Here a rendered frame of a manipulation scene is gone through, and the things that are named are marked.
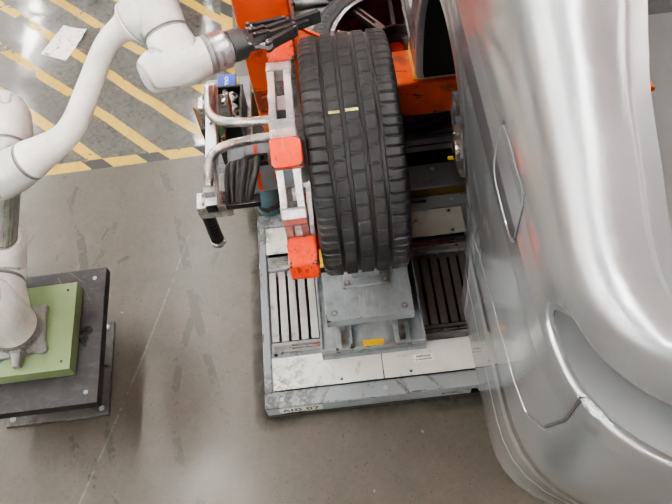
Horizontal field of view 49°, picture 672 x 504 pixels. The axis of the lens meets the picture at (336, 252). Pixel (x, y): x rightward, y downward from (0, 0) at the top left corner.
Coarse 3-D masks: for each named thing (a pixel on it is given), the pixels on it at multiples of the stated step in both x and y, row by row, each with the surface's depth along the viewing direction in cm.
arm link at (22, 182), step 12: (0, 144) 180; (12, 144) 181; (0, 156) 177; (12, 156) 176; (0, 168) 176; (12, 168) 176; (0, 180) 177; (12, 180) 177; (24, 180) 178; (36, 180) 181; (0, 192) 180; (12, 192) 181
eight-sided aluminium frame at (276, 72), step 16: (272, 64) 188; (288, 64) 187; (272, 80) 185; (288, 80) 184; (272, 96) 182; (288, 96) 182; (272, 112) 179; (288, 112) 179; (272, 128) 177; (288, 128) 176; (304, 192) 230; (288, 208) 181; (304, 208) 181; (288, 224) 183; (304, 224) 184
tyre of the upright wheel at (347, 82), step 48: (336, 48) 183; (384, 48) 180; (336, 96) 174; (384, 96) 173; (336, 144) 172; (384, 144) 172; (336, 192) 175; (384, 192) 175; (336, 240) 182; (384, 240) 183
